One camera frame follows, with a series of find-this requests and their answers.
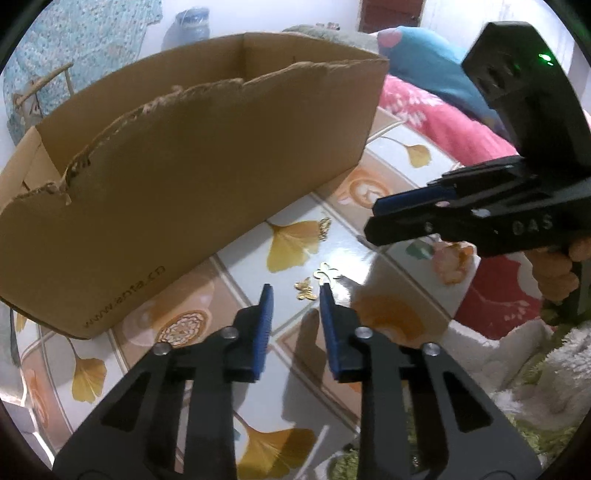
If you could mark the person's right hand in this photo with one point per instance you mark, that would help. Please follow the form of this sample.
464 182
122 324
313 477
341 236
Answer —
554 274

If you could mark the brown cardboard box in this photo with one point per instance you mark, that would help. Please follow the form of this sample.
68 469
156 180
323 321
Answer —
184 184

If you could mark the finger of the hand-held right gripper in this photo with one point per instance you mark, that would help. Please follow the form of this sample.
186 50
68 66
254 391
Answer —
406 201
415 226

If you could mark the wooden chair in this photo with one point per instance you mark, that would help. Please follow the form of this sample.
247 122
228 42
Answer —
34 94

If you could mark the grey fuzzy blanket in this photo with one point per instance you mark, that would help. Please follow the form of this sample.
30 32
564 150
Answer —
328 33

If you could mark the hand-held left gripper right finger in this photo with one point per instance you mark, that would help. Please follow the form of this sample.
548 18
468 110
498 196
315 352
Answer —
333 337

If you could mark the dark red door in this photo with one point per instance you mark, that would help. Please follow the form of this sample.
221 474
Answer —
392 14

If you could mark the gold butterfly earring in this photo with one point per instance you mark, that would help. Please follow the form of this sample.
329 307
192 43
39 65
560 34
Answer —
324 227
304 290

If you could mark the teal floral cloth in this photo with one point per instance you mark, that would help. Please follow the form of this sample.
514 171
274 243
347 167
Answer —
83 41

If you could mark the ginkgo leaf patterned tablecloth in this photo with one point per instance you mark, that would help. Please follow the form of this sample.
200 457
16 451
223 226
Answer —
286 244

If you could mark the blue plush pillow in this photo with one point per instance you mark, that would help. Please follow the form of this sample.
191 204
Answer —
434 60

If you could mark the white fluffy towel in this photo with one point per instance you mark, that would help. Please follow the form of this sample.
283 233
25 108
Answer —
521 360

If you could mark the pink floral blanket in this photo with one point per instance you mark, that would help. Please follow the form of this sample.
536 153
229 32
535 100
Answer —
438 124

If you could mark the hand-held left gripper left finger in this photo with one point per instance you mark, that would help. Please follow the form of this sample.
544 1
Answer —
261 337

